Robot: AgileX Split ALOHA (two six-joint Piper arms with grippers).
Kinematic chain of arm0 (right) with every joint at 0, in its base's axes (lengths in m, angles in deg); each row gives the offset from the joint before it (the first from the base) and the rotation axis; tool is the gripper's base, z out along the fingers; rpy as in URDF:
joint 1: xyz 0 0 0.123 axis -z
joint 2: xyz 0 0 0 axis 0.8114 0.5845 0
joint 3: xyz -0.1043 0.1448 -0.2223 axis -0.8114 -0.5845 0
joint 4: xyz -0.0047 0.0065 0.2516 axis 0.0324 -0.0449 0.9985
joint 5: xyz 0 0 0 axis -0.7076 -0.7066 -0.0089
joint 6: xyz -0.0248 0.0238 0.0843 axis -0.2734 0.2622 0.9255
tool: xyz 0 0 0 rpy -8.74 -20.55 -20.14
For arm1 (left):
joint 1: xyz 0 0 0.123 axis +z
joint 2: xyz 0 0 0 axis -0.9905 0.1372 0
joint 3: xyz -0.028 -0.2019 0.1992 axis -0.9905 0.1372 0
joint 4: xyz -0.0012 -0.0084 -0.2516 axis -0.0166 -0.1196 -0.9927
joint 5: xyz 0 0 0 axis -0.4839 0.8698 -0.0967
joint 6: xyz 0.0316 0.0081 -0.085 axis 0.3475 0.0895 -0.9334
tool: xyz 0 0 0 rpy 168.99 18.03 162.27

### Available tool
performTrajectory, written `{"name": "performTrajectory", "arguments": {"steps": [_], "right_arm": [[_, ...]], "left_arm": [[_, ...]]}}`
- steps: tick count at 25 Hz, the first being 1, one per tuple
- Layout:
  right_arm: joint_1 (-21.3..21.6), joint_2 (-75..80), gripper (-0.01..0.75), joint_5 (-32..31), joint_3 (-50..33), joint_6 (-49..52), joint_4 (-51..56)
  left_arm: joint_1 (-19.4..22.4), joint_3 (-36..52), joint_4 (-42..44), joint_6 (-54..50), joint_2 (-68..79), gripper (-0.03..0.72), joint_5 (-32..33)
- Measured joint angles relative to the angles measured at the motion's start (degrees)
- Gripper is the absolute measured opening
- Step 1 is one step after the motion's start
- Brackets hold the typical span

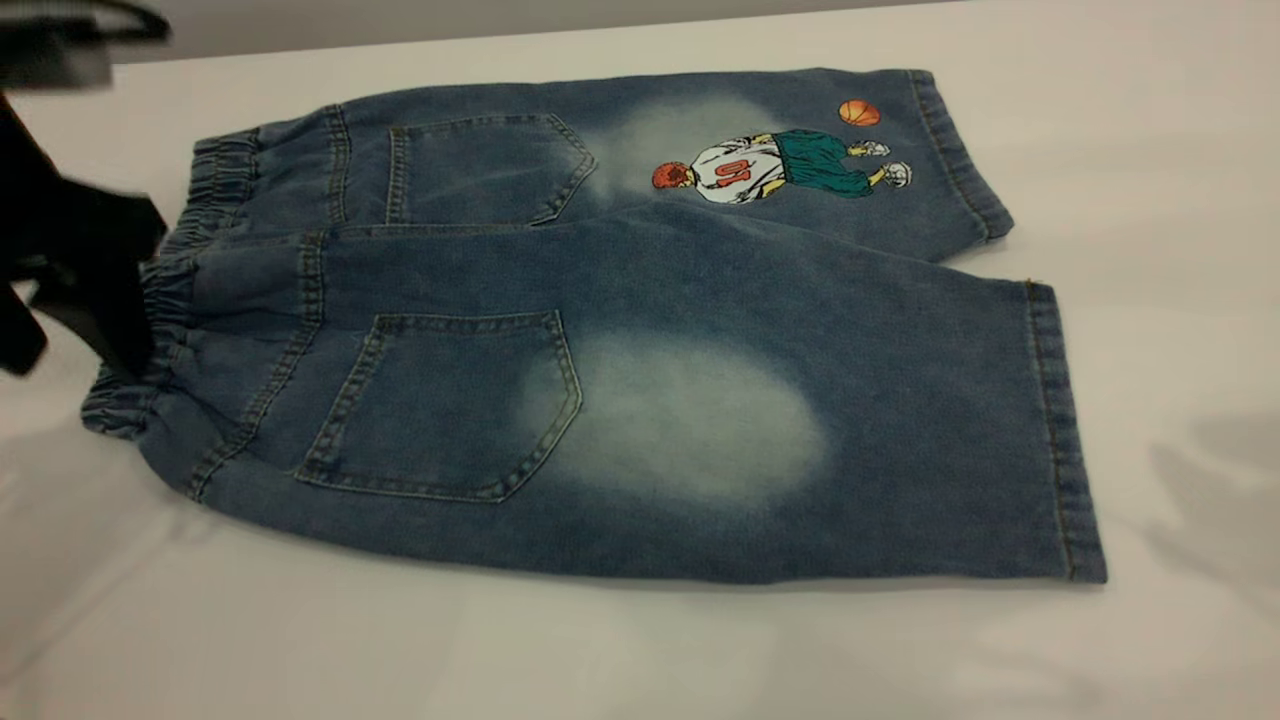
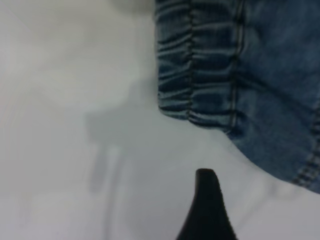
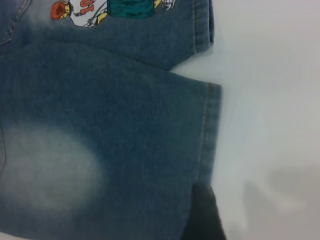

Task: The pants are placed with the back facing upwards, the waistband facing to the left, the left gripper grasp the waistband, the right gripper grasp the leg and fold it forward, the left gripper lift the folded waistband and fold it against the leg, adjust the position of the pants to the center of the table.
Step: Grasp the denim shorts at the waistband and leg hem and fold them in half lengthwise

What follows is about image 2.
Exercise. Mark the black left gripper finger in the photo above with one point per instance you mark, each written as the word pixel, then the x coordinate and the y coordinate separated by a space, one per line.
pixel 207 212

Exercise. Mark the blue denim jeans basketball print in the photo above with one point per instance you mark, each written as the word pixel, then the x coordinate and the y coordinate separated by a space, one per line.
pixel 262 75

